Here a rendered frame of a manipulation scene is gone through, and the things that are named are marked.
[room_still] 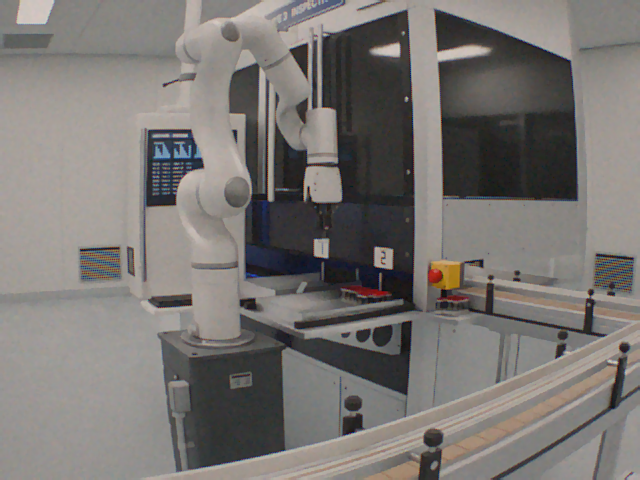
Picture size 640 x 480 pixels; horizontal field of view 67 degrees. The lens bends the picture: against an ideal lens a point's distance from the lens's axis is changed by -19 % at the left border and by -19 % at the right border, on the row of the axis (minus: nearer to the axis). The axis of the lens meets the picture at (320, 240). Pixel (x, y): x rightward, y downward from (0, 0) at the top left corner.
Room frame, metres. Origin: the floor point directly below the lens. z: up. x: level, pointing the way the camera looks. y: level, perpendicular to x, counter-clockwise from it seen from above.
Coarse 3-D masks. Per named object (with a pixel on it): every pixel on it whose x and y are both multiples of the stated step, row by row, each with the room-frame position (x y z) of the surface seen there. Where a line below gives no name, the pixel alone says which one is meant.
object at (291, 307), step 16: (256, 304) 1.69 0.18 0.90; (272, 304) 1.61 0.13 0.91; (288, 304) 1.75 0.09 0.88; (304, 304) 1.77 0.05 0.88; (320, 304) 1.77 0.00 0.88; (336, 304) 1.77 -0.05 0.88; (368, 304) 1.60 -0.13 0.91; (384, 304) 1.63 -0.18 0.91; (400, 304) 1.66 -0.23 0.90; (288, 320) 1.54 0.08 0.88
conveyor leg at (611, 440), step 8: (624, 416) 0.89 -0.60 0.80; (616, 424) 0.89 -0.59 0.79; (624, 424) 0.89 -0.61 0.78; (608, 432) 0.90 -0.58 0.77; (616, 432) 0.89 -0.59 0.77; (600, 440) 0.93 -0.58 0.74; (608, 440) 0.90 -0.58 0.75; (616, 440) 0.89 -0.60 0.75; (600, 448) 0.91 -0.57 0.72; (608, 448) 0.90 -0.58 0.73; (616, 448) 0.89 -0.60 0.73; (600, 456) 0.91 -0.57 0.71; (608, 456) 0.89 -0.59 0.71; (616, 456) 0.89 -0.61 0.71; (600, 464) 0.90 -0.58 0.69; (608, 464) 0.89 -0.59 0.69; (616, 464) 0.89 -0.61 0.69; (600, 472) 0.90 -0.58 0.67; (608, 472) 0.89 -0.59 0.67
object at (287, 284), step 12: (276, 276) 2.12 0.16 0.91; (288, 276) 2.15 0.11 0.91; (300, 276) 2.18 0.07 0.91; (312, 276) 2.20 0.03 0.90; (240, 288) 2.03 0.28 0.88; (252, 288) 1.95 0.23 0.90; (264, 288) 1.88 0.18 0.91; (276, 288) 2.05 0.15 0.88; (288, 288) 2.05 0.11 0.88; (312, 288) 1.90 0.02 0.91; (324, 288) 1.93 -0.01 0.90; (336, 288) 1.95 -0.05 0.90
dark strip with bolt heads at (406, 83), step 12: (408, 24) 1.69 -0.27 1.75; (408, 36) 1.69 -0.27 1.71; (408, 48) 1.69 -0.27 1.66; (408, 60) 1.69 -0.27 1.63; (408, 72) 1.69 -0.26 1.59; (408, 84) 1.70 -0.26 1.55; (408, 96) 1.70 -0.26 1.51; (408, 108) 1.70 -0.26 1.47; (408, 120) 1.70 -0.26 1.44; (408, 132) 1.70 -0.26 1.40; (408, 144) 1.70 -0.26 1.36; (408, 156) 1.70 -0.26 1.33; (408, 168) 1.70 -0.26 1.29; (408, 180) 1.70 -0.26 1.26; (408, 192) 1.71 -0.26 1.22
